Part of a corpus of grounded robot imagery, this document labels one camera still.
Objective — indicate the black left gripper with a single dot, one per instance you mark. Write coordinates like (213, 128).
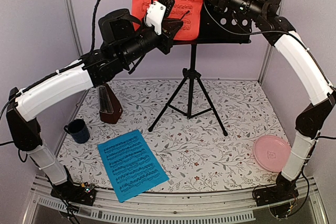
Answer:
(170, 33)

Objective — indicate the black music stand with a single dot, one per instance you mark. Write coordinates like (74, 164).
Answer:
(221, 50)

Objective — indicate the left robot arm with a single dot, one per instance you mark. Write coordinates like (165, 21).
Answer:
(126, 40)

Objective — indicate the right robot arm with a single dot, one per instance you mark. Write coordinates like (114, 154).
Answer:
(281, 34)

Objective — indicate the brown wooden metronome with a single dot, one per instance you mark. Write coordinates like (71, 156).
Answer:
(110, 108)

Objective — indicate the dark blue mug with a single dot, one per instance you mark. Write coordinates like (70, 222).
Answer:
(78, 131)

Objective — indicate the blue sheet music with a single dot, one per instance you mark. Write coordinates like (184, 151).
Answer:
(131, 166)

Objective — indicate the pink plastic plate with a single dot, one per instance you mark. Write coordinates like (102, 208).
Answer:
(271, 152)

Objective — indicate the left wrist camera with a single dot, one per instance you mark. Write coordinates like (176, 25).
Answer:
(156, 12)

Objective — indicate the left aluminium frame post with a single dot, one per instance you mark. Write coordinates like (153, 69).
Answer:
(73, 26)

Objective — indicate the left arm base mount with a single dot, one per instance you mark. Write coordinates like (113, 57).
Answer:
(70, 192)

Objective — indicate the front aluminium rail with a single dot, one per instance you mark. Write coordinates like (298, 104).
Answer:
(237, 206)

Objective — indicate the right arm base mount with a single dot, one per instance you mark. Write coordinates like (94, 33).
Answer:
(275, 197)

